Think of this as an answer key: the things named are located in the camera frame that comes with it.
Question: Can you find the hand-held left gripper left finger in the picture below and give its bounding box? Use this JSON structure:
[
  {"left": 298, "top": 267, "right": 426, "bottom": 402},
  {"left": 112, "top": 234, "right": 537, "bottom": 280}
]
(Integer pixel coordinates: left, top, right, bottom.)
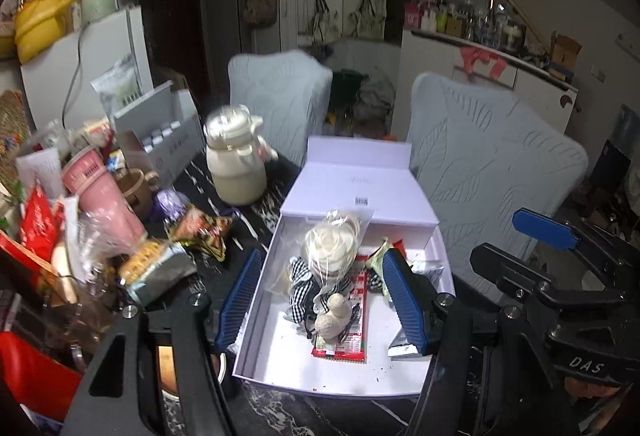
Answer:
[{"left": 60, "top": 249, "right": 263, "bottom": 436}]

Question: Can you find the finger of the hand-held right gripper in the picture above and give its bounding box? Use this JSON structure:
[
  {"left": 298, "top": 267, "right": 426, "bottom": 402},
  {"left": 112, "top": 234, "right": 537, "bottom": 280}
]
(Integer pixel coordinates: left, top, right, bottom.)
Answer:
[
  {"left": 512, "top": 209, "right": 640, "bottom": 287},
  {"left": 470, "top": 243, "right": 601, "bottom": 312}
]

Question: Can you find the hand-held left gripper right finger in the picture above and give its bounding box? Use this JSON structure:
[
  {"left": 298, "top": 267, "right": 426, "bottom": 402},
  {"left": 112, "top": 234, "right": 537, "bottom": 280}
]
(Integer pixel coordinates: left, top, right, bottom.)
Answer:
[{"left": 382, "top": 249, "right": 571, "bottom": 436}]

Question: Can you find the purple silver snack packet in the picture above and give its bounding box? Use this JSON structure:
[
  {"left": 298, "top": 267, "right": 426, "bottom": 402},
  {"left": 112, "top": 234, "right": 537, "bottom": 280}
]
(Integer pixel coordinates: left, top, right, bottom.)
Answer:
[{"left": 387, "top": 261, "right": 446, "bottom": 359}]

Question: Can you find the red white candy packet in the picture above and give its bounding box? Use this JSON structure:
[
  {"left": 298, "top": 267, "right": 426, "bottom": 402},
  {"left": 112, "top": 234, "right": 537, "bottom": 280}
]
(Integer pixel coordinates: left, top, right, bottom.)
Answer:
[{"left": 312, "top": 266, "right": 368, "bottom": 362}]

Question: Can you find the black white checkered cloth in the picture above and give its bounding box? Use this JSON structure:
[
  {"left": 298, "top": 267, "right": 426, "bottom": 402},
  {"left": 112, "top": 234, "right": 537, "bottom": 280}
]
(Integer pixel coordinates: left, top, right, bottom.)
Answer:
[{"left": 285, "top": 256, "right": 353, "bottom": 322}]

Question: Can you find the white plush toy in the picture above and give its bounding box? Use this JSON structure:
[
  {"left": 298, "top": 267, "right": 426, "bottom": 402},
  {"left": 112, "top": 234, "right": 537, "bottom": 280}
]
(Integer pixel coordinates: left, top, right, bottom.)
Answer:
[{"left": 314, "top": 293, "right": 353, "bottom": 344}]

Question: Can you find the lavender gift box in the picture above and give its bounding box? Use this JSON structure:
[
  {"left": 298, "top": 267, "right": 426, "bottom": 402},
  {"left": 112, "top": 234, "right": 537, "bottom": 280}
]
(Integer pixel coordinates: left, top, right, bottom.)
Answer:
[{"left": 231, "top": 136, "right": 457, "bottom": 401}]

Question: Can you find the person's right hand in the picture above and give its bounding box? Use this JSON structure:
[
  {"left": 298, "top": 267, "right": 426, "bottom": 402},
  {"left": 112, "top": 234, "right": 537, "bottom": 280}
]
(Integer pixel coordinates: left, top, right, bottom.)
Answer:
[{"left": 562, "top": 375, "right": 626, "bottom": 397}]

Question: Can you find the colourful foil snack packet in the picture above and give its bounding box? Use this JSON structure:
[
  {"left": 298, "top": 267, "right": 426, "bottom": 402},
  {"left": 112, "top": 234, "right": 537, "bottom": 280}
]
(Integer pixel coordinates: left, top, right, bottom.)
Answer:
[{"left": 167, "top": 206, "right": 236, "bottom": 262}]

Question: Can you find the grey packet of crackers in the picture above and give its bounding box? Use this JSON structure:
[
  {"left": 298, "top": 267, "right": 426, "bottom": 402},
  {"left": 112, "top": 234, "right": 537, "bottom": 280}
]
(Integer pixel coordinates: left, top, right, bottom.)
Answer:
[{"left": 117, "top": 239, "right": 198, "bottom": 307}]

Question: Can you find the large chair light blue cover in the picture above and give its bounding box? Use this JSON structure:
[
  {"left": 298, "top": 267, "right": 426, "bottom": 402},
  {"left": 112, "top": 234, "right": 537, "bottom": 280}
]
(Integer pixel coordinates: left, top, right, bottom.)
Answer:
[{"left": 406, "top": 72, "right": 590, "bottom": 267}]

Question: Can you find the purple foil ball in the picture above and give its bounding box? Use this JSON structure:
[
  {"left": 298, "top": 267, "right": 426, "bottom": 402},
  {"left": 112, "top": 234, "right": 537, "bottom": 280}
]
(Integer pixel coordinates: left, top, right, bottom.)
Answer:
[{"left": 156, "top": 190, "right": 187, "bottom": 223}]

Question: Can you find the blue water bottle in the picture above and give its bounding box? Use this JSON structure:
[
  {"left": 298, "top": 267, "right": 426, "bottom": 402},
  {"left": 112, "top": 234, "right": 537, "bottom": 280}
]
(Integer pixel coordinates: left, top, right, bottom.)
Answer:
[{"left": 620, "top": 104, "right": 640, "bottom": 157}]

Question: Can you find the cream kettle jar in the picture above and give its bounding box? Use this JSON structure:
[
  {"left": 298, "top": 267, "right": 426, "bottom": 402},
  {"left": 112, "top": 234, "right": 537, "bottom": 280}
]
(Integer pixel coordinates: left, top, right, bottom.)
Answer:
[{"left": 203, "top": 105, "right": 280, "bottom": 206}]

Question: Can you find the brown mug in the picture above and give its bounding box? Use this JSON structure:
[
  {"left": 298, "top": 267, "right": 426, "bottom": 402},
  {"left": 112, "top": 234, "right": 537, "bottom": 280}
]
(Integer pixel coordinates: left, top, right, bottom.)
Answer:
[{"left": 117, "top": 169, "right": 161, "bottom": 219}]

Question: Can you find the clear plastic bag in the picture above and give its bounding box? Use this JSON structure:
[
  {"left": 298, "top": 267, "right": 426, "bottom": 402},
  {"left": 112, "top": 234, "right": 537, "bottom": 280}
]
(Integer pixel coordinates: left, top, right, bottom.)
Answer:
[{"left": 75, "top": 211, "right": 131, "bottom": 267}]

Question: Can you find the glass cup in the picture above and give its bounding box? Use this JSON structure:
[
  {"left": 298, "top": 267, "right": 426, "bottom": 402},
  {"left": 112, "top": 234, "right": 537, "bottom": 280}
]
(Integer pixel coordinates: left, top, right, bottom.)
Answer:
[{"left": 45, "top": 266, "right": 121, "bottom": 347}]

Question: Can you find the pink cup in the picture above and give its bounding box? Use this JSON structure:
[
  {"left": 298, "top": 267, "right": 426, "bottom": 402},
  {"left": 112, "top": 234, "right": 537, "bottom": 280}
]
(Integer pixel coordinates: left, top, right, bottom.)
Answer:
[{"left": 61, "top": 145, "right": 148, "bottom": 257}]

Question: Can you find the cardboard box on cabinet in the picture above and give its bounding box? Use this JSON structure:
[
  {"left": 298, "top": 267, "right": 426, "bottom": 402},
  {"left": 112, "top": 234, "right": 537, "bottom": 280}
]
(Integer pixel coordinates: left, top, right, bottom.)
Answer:
[{"left": 547, "top": 31, "right": 583, "bottom": 82}]

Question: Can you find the white box with bottles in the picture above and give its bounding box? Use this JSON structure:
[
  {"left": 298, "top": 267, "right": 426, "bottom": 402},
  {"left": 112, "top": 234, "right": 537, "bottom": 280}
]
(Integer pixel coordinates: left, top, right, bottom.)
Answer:
[{"left": 112, "top": 81, "right": 206, "bottom": 172}]

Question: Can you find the pink cloth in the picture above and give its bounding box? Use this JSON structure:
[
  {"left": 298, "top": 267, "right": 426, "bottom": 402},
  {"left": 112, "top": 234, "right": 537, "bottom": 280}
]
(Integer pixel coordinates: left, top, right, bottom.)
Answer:
[{"left": 460, "top": 45, "right": 508, "bottom": 80}]

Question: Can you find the white cabinet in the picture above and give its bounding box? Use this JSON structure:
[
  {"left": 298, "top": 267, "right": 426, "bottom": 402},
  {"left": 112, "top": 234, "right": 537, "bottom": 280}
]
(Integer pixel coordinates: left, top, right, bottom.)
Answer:
[{"left": 392, "top": 27, "right": 580, "bottom": 142}]

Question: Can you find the small chair light blue cover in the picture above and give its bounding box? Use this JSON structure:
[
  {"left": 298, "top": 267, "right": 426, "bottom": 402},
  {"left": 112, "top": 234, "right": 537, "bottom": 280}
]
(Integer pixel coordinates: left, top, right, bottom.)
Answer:
[{"left": 227, "top": 50, "right": 333, "bottom": 167}]

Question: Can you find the red snack bag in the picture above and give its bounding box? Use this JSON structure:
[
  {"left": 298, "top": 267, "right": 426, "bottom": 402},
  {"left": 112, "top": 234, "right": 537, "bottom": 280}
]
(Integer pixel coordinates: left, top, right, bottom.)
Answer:
[{"left": 20, "top": 183, "right": 66, "bottom": 262}]

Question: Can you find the red cylinder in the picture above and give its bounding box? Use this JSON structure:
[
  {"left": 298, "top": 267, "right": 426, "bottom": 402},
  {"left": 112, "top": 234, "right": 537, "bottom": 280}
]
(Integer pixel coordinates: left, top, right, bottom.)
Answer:
[{"left": 0, "top": 331, "right": 83, "bottom": 417}]

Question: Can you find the dark green bag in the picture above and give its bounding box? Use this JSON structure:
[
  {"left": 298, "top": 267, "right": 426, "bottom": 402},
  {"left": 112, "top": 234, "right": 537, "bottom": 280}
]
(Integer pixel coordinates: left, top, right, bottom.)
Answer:
[{"left": 330, "top": 69, "right": 371, "bottom": 117}]

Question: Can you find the row of bottles and jars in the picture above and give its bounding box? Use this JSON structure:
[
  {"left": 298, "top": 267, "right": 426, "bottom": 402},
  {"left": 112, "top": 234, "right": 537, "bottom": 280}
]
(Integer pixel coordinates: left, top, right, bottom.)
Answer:
[{"left": 404, "top": 0, "right": 528, "bottom": 54}]

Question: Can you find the green white pouch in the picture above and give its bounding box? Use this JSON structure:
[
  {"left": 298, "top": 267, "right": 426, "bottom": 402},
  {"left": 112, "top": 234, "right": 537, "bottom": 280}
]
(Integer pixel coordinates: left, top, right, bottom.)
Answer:
[{"left": 91, "top": 54, "right": 143, "bottom": 112}]

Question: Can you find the dark wooden door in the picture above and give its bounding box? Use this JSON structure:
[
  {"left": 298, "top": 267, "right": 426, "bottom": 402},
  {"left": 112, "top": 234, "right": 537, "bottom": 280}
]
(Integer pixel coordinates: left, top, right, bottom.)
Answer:
[{"left": 137, "top": 0, "right": 211, "bottom": 97}]

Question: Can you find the beige tote bag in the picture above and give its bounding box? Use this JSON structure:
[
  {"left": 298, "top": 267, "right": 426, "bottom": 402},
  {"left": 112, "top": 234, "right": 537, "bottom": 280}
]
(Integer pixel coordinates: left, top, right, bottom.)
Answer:
[
  {"left": 345, "top": 0, "right": 386, "bottom": 40},
  {"left": 300, "top": 0, "right": 341, "bottom": 44}
]

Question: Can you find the white fridge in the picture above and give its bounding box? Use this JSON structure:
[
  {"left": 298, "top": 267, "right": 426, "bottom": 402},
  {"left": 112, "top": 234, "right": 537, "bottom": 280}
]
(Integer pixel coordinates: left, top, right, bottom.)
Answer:
[{"left": 20, "top": 5, "right": 153, "bottom": 132}]

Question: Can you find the yellow pot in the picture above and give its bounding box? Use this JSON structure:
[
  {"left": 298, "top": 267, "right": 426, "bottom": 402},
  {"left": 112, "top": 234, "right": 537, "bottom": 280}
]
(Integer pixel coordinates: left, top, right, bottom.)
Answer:
[{"left": 14, "top": 0, "right": 93, "bottom": 64}]

